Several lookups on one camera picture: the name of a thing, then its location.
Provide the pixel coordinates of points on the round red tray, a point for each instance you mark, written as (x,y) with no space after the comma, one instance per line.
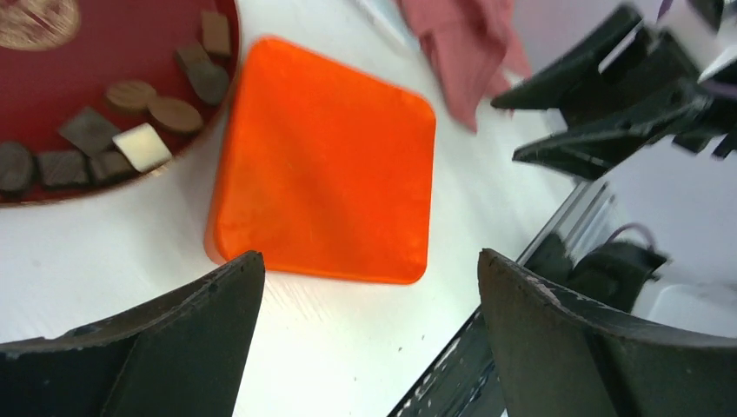
(57,60)

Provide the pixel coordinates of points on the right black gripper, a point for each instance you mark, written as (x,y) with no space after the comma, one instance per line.
(647,92)

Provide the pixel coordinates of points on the pink cloth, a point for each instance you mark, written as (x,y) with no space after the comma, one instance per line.
(470,45)

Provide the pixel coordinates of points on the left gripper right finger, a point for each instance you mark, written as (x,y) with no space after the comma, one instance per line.
(559,353)

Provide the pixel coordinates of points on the orange box lid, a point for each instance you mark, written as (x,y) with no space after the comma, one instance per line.
(327,170)

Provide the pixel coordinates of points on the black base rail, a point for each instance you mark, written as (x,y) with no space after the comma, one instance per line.
(461,381)

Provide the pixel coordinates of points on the brown bar chocolate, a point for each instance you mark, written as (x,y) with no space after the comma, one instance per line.
(215,33)

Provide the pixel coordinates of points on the orange chocolate box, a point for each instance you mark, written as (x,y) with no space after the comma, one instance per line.
(215,243)

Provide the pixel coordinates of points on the white cube chocolate tray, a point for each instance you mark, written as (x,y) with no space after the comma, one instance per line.
(143,147)

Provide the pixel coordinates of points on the brown leaf oval chocolate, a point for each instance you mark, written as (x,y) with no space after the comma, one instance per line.
(130,96)

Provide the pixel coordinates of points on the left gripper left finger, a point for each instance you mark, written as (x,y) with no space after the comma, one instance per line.
(180,354)

